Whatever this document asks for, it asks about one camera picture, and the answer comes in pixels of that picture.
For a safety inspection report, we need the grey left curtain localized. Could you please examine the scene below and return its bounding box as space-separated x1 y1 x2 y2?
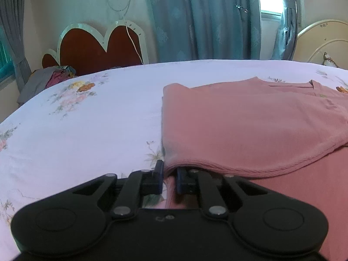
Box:
1 0 31 91

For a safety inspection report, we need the blue-grey right curtain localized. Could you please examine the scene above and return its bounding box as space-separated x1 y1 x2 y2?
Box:
271 0 298 61

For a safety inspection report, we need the white floral bed sheet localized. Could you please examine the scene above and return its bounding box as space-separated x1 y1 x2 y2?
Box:
1 60 347 260

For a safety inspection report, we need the blue-grey curtain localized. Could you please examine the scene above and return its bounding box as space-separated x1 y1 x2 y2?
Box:
148 0 261 62
271 0 298 61

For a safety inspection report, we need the blue-grey middle curtain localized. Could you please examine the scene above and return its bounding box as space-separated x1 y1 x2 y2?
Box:
148 0 261 62

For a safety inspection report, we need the white hanging cable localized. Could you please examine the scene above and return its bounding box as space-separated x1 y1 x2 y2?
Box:
107 0 145 64

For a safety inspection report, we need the cream round footboard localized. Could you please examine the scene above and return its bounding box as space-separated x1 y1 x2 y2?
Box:
293 20 347 70

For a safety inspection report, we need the red heart-shaped headboard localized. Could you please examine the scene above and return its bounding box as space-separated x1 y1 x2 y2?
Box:
41 20 149 76

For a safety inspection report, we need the pink knit sweater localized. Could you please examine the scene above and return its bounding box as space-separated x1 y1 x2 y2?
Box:
162 78 347 260

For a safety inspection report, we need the pile of clothes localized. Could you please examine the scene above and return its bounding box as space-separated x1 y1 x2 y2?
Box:
17 66 76 106

